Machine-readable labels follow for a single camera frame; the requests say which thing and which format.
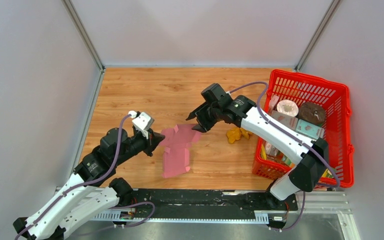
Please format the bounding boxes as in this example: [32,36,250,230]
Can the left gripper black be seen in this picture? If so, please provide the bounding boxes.
[113,127,166,166]

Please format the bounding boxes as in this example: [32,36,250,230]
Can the pink paper box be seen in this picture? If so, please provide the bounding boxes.
[159,124,201,179]

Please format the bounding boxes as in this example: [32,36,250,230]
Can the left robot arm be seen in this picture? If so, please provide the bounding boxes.
[13,128,165,240]

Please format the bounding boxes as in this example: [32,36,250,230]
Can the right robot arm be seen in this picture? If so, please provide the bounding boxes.
[186,83,329,210]

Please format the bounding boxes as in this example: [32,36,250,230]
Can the pink grey snack box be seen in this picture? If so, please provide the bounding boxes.
[270,110,299,132]

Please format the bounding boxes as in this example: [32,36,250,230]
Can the teal snack box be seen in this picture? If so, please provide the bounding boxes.
[295,119,325,140]

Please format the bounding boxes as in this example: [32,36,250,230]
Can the yellow fried food toy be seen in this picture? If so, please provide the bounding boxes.
[226,127,253,144]

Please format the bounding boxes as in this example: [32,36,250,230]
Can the pink white roll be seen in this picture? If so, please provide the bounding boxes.
[276,99,299,117]

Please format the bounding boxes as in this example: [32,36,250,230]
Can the brown chocolate donut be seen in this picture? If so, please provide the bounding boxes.
[297,102,327,126]

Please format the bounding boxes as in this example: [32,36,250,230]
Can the red plastic basket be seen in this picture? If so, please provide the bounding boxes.
[262,69,354,188]

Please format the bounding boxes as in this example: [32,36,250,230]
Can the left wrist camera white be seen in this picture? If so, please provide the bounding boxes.
[128,110,155,139]

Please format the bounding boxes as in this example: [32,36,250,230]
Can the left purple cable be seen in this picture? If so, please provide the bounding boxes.
[14,114,137,240]

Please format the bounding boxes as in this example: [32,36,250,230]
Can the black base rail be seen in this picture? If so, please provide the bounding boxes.
[49,187,352,229]

